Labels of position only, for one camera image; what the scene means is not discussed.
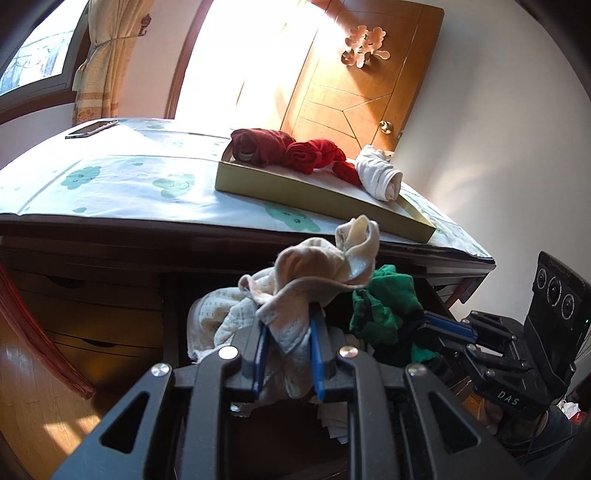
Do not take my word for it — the wooden desk drawer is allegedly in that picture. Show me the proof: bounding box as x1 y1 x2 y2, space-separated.
161 270 467 480

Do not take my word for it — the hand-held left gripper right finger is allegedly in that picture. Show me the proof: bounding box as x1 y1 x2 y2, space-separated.
310 315 522 480

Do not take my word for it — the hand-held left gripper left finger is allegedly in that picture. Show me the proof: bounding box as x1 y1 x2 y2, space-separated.
48 318 271 480

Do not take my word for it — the red cloth strip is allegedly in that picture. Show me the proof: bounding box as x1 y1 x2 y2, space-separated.
0 263 96 401

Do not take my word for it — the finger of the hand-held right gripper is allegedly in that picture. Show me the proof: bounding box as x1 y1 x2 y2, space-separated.
427 342 536 386
406 310 525 344

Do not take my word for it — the white underwear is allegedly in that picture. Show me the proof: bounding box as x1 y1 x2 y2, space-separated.
355 144 403 202

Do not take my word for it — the plain beige underwear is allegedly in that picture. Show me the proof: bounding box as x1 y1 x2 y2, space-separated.
255 215 382 402

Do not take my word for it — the orange wooden door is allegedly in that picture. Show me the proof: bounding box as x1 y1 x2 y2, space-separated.
281 0 445 153

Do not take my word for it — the person's right forearm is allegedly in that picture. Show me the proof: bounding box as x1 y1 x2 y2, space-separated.
517 404 585 469

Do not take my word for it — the black smartphone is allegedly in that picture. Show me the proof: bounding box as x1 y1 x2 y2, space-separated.
65 119 120 140

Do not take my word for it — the wooden side drawer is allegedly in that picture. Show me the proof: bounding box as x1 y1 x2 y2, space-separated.
4 270 164 333
44 330 164 393

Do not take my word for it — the large framed window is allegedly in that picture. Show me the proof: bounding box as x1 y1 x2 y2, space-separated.
0 0 88 125

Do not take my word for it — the wooden door frame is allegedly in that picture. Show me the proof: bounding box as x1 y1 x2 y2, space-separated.
165 0 218 121

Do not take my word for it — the beige window curtain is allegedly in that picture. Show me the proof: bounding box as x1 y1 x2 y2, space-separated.
72 0 155 126

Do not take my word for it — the shallow cardboard box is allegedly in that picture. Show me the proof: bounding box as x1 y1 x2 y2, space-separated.
215 138 437 243

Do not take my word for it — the person's right hand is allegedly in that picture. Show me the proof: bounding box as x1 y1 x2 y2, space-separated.
482 397 550 446

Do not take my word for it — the green underwear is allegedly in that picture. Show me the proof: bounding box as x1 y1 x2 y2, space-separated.
348 264 439 365

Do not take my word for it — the cut-out door decoration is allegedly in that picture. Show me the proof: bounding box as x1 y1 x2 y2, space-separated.
341 25 389 70

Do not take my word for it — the dark red underwear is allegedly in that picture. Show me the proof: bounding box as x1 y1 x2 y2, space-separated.
229 128 296 168

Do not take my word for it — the dark wooden desk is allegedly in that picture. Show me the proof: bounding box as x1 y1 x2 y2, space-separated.
0 117 497 480

